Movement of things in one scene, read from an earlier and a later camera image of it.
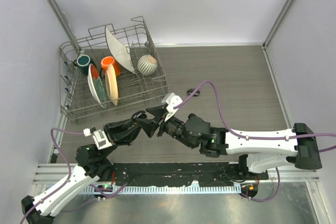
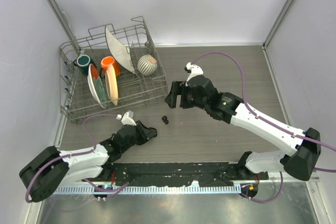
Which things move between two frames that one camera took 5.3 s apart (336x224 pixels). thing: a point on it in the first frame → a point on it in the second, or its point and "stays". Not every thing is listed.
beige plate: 111,82 stays
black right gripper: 150,125 → 178,87
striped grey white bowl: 147,65 stays
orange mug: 105,62 stays
